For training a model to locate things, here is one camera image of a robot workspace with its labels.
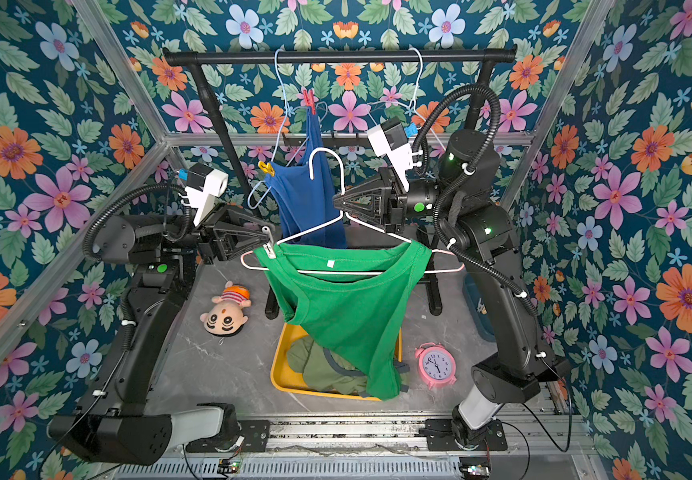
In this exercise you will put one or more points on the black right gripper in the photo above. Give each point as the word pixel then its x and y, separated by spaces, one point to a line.
pixel 386 198

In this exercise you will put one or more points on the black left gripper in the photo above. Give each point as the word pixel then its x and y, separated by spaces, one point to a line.
pixel 215 244

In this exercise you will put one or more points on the grey clothespin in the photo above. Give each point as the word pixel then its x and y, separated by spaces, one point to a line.
pixel 268 246

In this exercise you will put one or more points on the white wire hanger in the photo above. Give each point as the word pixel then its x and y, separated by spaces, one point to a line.
pixel 411 109

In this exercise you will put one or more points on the olive green tank top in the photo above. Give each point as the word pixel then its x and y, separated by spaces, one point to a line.
pixel 324 371

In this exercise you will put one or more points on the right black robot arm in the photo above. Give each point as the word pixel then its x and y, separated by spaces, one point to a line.
pixel 481 234

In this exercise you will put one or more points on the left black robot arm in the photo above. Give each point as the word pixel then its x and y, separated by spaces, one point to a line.
pixel 109 424

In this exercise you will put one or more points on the blue tank top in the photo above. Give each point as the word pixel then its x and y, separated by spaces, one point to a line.
pixel 304 194

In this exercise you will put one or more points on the plush doll toy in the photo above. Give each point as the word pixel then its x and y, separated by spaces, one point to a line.
pixel 227 316

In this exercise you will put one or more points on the pink clothespin on blue top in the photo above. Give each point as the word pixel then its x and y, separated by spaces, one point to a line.
pixel 308 99

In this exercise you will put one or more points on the dark teal plastic bin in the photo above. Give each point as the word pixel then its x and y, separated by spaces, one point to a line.
pixel 478 310

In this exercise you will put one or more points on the yellow plastic tray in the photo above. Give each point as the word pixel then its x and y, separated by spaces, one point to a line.
pixel 284 379

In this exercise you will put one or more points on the black clothes rack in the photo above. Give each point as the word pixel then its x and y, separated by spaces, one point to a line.
pixel 346 56

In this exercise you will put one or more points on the pink alarm clock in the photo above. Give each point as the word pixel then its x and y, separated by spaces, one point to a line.
pixel 437 366

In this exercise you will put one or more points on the light blue wire hanger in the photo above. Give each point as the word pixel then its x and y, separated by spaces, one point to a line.
pixel 278 123

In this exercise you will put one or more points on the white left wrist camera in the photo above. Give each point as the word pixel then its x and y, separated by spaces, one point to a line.
pixel 203 186

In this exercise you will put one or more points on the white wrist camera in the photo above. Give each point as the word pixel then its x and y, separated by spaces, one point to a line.
pixel 203 186
pixel 390 139

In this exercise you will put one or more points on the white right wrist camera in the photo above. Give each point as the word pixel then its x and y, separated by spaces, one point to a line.
pixel 390 139

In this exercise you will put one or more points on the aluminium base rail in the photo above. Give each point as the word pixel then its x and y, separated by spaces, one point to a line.
pixel 417 434

